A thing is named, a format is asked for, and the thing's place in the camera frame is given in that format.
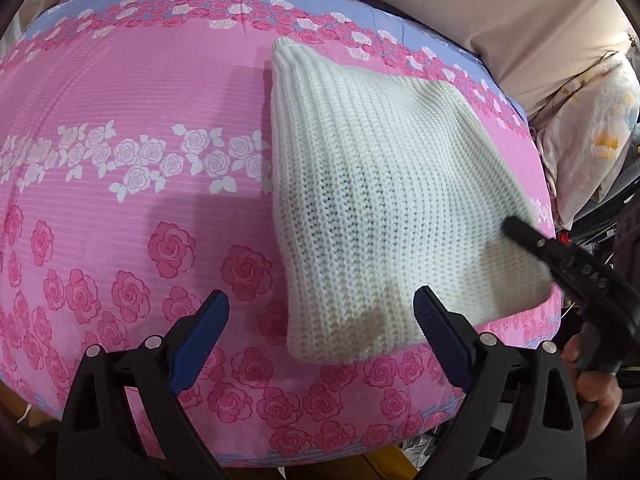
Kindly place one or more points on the person's right hand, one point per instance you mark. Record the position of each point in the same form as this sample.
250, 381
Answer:
597, 395

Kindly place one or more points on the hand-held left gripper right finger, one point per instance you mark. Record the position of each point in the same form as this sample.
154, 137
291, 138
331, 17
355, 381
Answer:
445, 340

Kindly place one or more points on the pink floral bedsheet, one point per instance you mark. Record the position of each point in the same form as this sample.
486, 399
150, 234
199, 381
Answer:
125, 110

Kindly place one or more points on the beige cloth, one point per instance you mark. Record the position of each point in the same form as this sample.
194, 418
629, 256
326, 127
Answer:
500, 10

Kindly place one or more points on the red white black knit sweater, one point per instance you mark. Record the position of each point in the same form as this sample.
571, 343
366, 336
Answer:
390, 185

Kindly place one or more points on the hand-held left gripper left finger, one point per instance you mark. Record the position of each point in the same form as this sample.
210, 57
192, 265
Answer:
200, 345

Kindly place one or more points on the pale floral pillow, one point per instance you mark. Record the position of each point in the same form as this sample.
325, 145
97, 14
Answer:
590, 135

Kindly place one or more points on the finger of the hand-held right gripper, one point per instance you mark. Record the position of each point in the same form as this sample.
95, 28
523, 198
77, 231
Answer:
530, 240

